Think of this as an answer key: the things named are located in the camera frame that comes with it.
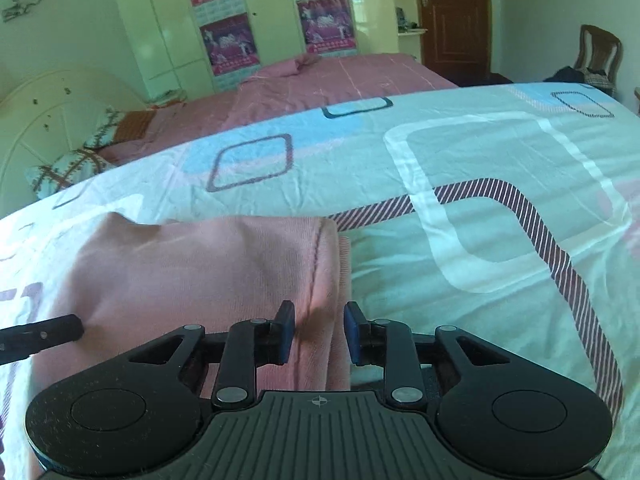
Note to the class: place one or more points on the dark clothes pile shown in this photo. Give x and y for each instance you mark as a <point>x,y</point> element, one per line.
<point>575,76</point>

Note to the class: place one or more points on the wooden chair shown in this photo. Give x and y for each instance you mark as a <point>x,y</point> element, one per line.
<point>600,50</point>

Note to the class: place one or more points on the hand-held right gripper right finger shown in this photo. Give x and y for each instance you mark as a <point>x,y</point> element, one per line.
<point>351,336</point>

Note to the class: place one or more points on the corner wall shelf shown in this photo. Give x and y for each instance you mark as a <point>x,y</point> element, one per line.
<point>406,5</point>

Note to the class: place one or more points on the teal patterned pillow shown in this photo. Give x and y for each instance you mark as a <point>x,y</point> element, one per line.
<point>107,127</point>
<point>65,172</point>

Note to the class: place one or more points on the pink wardrobe poster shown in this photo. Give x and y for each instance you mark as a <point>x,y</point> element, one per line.
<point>231,45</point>
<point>327,25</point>

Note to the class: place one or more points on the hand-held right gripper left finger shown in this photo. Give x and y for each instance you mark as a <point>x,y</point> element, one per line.
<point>284,340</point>

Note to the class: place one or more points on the pale green wardrobe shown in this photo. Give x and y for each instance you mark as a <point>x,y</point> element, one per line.
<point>160,20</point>

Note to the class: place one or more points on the patterned light bed sheet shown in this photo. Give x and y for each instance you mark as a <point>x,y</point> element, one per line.
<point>475,185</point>

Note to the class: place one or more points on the pink bed sheet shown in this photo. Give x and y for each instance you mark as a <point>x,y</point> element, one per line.
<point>325,85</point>

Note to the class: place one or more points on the pink knit garment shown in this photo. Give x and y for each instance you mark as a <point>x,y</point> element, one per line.
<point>200,270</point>

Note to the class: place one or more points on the brown wooden door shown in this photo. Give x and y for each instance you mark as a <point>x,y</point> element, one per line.
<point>452,15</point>

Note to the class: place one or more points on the cream arched headboard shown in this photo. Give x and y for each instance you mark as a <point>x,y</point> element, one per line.
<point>45,115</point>

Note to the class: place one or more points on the orange brown cushion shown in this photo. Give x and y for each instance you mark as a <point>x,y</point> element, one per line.
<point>136,125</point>

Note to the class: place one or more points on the metal wall decoration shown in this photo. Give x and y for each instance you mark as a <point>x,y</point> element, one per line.
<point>20,2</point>

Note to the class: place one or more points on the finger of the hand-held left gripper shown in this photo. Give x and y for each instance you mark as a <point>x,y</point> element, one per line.
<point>55,332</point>

